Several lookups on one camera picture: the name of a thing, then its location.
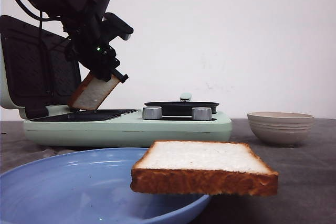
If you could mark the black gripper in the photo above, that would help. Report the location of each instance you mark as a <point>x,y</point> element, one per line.
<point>89,47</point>

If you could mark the white bread slice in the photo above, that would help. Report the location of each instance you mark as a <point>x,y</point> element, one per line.
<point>201,167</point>
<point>92,92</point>

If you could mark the mint green sandwich maker lid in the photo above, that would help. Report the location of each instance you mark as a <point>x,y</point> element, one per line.
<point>36,77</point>

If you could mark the beige ribbed ceramic bowl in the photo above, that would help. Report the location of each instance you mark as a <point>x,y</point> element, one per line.
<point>280,128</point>

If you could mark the mint green breakfast maker base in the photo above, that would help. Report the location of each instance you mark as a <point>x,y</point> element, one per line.
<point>123,128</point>

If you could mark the left silver control knob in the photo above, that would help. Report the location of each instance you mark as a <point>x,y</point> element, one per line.
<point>152,113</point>

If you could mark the silver control knob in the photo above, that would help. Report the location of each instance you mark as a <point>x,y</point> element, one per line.
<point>201,114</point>
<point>152,113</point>

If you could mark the black round frying pan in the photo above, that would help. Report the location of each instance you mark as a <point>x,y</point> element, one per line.
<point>183,107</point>

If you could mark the right silver control knob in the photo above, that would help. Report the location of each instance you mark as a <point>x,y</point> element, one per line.
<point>201,114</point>

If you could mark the blue round plate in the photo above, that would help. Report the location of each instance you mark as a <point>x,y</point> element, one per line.
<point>89,187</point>

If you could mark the grey table cloth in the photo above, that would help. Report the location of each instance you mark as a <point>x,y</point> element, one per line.
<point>306,191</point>

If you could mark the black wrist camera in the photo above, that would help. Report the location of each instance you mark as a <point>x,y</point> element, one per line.
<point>113,27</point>

